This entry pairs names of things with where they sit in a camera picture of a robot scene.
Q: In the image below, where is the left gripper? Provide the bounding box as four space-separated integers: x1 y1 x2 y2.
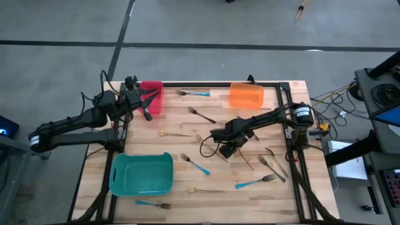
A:
120 88 164 123

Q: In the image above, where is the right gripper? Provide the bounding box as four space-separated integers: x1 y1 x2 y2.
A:
211 126 252 159

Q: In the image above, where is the gold metal fork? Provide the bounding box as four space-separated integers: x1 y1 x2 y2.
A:
158 131 194 138
236 147 255 171
194 134 229 164
187 186 227 194

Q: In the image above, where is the blue handled fork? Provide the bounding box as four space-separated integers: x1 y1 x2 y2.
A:
174 89 211 97
180 152 211 176
134 200 172 210
234 174 278 190

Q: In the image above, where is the teal plastic bin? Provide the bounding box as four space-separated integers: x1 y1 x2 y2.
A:
109 152 174 198

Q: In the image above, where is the red plastic bin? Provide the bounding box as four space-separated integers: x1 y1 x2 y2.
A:
139 80 164 116

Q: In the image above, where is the orange plastic bin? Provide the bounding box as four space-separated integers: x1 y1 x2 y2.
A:
229 82 265 110

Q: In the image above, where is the black support beam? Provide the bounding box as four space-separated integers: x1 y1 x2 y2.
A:
324 128 378 169

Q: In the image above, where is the white box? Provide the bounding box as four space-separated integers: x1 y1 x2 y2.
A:
327 139 369 181

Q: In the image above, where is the grey metal stand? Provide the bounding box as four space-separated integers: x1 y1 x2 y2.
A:
0 134 53 225

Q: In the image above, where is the black monitor with blue light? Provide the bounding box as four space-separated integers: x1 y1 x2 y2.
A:
0 114 21 140

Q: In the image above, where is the grey equipment cart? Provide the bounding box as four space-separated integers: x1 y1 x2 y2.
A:
354 67 400 156

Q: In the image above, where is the yellow black tripod leg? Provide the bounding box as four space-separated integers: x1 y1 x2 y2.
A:
294 0 311 22

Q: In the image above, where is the blue flat panel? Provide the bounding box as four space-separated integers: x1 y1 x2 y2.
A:
372 105 400 128

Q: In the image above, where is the colourful keypad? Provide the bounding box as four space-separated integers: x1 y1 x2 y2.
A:
382 169 400 208

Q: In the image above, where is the black cart pole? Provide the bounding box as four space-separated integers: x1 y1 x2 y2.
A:
367 49 400 79

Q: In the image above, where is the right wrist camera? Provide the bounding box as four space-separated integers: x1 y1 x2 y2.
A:
225 119 248 133

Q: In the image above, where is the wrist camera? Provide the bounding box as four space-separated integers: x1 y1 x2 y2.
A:
225 119 248 133
124 75 139 92

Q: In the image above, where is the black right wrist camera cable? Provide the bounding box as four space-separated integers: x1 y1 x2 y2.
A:
199 133 221 158

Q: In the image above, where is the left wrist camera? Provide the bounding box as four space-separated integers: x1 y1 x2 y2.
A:
124 75 139 92

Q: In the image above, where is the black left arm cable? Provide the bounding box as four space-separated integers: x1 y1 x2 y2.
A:
79 69 128 106

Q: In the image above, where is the black aluminium table frame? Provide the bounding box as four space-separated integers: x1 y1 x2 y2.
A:
72 80 338 224

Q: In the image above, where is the yellow cable connector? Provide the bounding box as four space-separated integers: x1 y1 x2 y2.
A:
316 122 331 134

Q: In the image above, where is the loose floor cable bundle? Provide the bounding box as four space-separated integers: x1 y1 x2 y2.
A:
310 80 371 128

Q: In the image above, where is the black cable coil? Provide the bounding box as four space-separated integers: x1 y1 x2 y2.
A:
371 82 400 109

